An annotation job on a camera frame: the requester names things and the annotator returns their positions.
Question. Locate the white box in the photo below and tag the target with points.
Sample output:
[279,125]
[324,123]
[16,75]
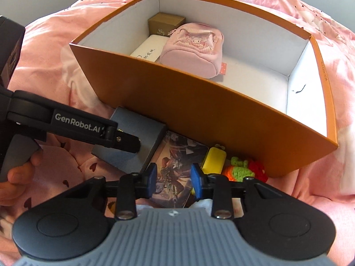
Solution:
[151,48]

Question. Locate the orange cardboard storage box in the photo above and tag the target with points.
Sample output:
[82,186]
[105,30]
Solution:
[274,102]

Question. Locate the black box gold lettering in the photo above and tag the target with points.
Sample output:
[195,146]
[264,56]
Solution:
[137,136]

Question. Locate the yellow tape measure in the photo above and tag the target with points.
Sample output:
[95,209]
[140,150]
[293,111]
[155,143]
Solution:
[213,164]

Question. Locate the illustrated card pack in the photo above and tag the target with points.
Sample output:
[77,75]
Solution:
[174,157]

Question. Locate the person's left hand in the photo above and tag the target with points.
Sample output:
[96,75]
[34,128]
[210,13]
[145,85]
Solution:
[18,179]

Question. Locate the white dog plush striped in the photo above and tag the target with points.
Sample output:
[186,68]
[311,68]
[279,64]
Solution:
[205,204]

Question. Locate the crocheted orange green carrot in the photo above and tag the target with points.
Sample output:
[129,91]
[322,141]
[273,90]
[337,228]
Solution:
[237,170]

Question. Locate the pink patterned duvet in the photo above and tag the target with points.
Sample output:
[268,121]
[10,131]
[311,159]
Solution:
[47,67]

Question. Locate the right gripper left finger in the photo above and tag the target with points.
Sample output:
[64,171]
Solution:
[134,186]

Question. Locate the pink mini backpack pouch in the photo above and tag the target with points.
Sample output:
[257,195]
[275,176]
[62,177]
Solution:
[195,48]

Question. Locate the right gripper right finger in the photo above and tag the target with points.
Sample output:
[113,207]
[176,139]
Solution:
[215,187]

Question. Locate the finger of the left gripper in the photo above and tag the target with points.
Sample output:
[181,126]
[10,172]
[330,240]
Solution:
[120,140]

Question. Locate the small gold gift box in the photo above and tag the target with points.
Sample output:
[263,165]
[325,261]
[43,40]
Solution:
[164,23]

